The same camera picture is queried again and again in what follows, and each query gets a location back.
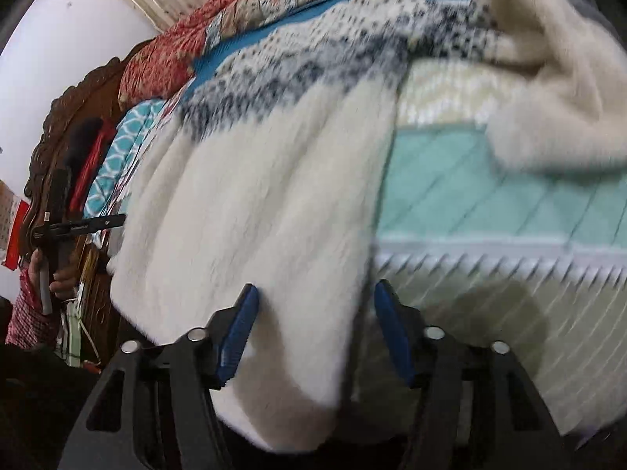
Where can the red floral patchwork quilt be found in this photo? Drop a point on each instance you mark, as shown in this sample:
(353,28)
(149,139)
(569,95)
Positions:
(161,58)

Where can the blue textured mat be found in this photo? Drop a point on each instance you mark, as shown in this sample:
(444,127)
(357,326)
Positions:
(220,58)

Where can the teal white lattice cloth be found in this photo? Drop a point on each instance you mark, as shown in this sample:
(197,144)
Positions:
(122,156)

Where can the red wall calendar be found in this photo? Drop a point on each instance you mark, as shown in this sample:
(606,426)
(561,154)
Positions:
(14,225)

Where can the white dotted fleece garment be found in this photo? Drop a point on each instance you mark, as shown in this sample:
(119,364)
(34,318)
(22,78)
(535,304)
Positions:
(245,205)

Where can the person's left hand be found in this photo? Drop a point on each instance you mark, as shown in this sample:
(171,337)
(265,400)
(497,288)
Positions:
(63,284)

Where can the dark cloth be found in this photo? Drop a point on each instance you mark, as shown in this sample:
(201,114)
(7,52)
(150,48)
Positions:
(83,142)

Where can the teal beige patterned bedsheet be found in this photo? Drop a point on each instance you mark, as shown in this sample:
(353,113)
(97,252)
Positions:
(490,196)

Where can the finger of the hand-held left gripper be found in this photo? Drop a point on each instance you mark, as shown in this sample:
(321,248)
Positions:
(100,222)

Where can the carved wooden bed frame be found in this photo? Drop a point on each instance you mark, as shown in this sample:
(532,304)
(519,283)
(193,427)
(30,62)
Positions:
(73,107)

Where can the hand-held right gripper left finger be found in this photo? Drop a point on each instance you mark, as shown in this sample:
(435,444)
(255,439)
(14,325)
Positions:
(240,333)

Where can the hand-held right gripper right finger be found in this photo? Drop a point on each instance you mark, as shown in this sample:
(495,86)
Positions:
(392,333)

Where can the red cloth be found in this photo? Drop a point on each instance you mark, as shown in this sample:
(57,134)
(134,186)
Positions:
(93,166)

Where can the person's dark clothing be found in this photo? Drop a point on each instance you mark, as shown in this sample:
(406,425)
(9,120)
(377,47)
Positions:
(29,401)

